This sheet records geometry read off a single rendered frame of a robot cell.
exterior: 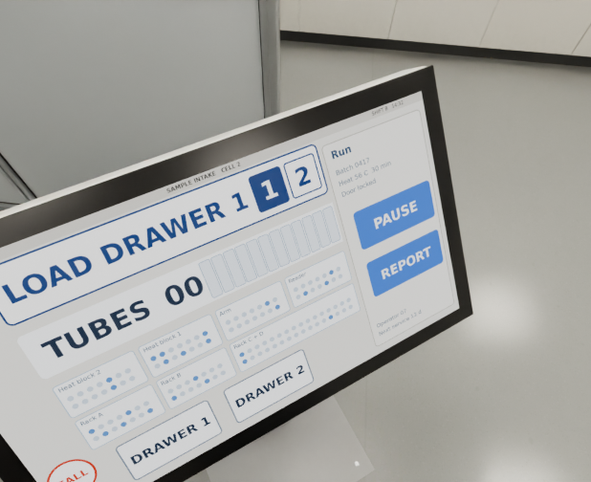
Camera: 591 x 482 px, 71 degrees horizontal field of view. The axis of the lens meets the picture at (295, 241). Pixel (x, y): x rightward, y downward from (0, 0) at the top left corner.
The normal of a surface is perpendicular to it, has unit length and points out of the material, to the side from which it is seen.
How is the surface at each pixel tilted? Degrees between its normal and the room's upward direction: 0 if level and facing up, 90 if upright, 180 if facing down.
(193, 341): 50
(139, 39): 90
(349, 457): 3
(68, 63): 90
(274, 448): 3
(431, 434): 0
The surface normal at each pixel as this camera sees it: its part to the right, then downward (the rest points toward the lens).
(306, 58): 0.02, -0.52
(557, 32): -0.11, 0.84
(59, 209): 0.38, 0.24
